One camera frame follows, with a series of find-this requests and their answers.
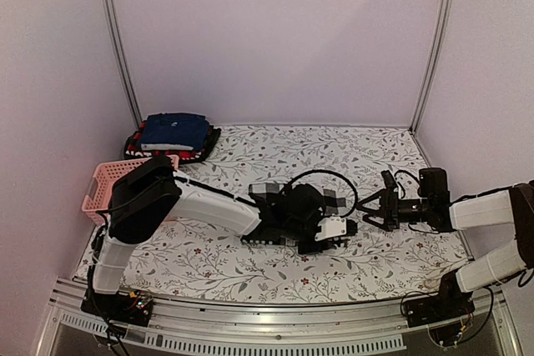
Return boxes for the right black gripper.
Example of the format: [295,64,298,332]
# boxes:
[357,188,433,232]

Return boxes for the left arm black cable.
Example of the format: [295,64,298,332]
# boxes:
[283,168,360,218]

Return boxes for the right aluminium frame post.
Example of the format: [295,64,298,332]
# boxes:
[409,0,453,135]

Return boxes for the floral patterned table mat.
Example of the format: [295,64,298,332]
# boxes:
[121,126,470,303]

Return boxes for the aluminium frame post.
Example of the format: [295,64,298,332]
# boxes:
[102,0,143,128]
[409,0,453,135]

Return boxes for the red black plaid shirt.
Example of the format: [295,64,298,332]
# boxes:
[123,122,221,165]

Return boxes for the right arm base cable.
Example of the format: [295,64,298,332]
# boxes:
[400,276,506,348]

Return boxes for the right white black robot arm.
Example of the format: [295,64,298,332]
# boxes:
[356,168,533,327]

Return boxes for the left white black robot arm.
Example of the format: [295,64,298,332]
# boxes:
[81,155,357,327]

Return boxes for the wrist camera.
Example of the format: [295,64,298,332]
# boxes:
[315,216,347,242]
[380,170,399,196]

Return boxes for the pink plastic laundry basket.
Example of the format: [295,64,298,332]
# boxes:
[82,156,182,227]

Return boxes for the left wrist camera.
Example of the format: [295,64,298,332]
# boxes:
[315,216,347,242]

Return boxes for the black white checkered cloth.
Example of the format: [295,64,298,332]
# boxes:
[241,183,350,247]

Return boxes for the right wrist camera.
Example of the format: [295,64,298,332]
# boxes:
[380,170,399,196]

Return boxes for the left aluminium frame post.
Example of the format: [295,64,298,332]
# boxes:
[102,0,143,128]

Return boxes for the front aluminium rail base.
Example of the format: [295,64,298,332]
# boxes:
[36,278,525,355]

